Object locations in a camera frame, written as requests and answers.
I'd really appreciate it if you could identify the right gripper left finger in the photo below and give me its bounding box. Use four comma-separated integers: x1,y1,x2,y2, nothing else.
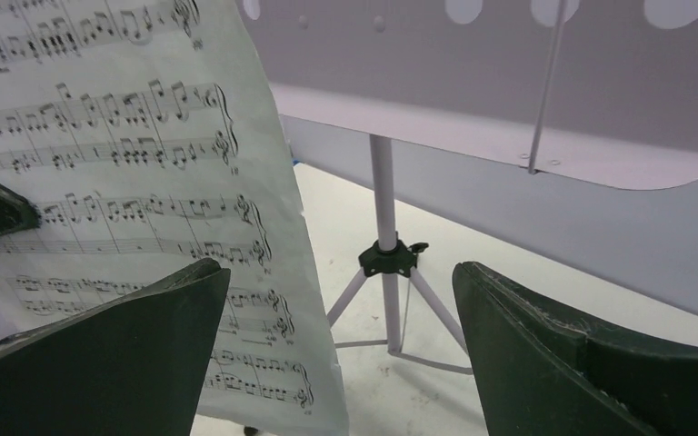
0,259,231,435

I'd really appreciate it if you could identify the lilac perforated music stand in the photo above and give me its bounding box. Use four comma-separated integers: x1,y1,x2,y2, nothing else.
239,1,698,346

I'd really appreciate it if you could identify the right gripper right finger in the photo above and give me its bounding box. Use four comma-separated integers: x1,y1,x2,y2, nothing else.
452,262,698,436

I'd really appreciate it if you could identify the sheet music page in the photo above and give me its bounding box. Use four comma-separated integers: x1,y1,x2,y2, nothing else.
0,1,349,435

